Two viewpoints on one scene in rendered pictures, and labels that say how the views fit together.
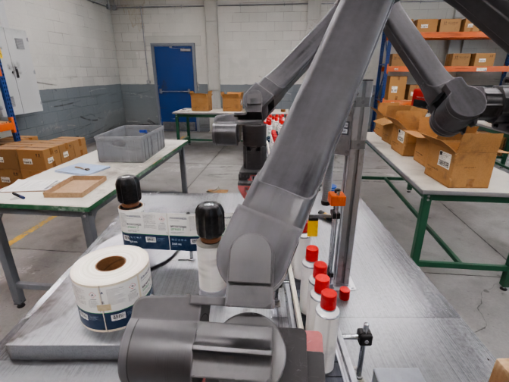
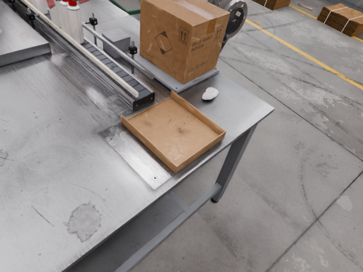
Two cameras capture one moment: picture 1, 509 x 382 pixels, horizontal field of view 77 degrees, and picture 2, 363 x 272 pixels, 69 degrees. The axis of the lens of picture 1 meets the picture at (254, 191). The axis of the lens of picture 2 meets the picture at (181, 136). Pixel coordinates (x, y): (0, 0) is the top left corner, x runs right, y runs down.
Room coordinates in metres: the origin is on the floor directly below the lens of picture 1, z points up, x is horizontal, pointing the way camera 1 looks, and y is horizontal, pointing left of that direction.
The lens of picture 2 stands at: (-0.55, 0.38, 1.55)
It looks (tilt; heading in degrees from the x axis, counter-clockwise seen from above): 47 degrees down; 307
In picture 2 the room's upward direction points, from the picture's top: 11 degrees clockwise
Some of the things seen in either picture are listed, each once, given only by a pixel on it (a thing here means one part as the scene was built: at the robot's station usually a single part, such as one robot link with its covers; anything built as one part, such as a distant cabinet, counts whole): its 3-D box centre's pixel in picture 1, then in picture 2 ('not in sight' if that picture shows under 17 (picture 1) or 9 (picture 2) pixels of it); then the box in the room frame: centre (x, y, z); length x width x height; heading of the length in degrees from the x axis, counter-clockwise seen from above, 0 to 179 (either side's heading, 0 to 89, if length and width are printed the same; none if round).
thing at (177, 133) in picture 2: not in sight; (173, 126); (-0.10, -0.16, 0.85); 0.30 x 0.26 x 0.04; 0
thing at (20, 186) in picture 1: (28, 186); not in sight; (1.98, 1.48, 0.81); 0.38 x 0.36 x 0.02; 174
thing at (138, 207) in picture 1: (132, 213); not in sight; (1.07, 0.45, 1.04); 0.09 x 0.09 x 0.29
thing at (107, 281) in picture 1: (114, 285); not in sight; (0.76, 0.40, 0.95); 0.20 x 0.20 x 0.14
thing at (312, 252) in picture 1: (310, 280); (53, 4); (0.74, -0.15, 0.98); 0.05 x 0.05 x 0.20
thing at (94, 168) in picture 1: (82, 169); not in sight; (2.41, 1.34, 0.81); 0.32 x 0.24 x 0.01; 70
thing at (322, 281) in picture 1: (319, 314); (68, 15); (0.61, -0.15, 0.98); 0.05 x 0.05 x 0.20
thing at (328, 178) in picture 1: (328, 176); not in sight; (1.06, -0.25, 1.18); 0.04 x 0.04 x 0.21
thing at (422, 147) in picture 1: (441, 143); not in sight; (2.61, -1.54, 0.96); 0.53 x 0.45 x 0.37; 86
